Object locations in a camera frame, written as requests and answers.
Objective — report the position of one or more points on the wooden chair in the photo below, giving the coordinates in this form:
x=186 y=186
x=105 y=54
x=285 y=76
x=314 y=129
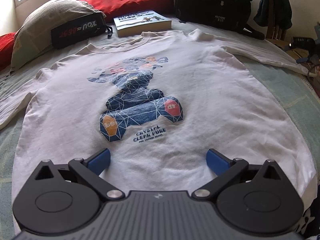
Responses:
x=274 y=32

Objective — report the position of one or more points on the black pencil case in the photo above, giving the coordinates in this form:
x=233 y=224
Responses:
x=80 y=29

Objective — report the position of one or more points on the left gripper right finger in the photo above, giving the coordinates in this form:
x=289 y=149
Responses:
x=227 y=171

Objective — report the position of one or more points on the red pillow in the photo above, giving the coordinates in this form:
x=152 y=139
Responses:
x=110 y=9

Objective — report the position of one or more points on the beige pillow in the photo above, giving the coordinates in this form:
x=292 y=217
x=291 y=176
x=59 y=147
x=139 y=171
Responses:
x=34 y=36

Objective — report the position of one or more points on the white printed sweatshirt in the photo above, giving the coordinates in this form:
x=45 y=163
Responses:
x=162 y=104

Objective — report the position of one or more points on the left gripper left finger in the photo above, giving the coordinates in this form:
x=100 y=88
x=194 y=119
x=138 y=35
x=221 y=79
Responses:
x=87 y=172

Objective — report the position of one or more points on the dark jacket on chair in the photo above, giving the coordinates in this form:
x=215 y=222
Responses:
x=279 y=12

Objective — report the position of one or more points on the paperback book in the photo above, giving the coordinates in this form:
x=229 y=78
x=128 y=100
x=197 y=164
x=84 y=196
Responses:
x=142 y=21

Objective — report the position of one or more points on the black backpack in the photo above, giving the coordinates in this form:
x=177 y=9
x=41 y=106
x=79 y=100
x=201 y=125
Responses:
x=230 y=15

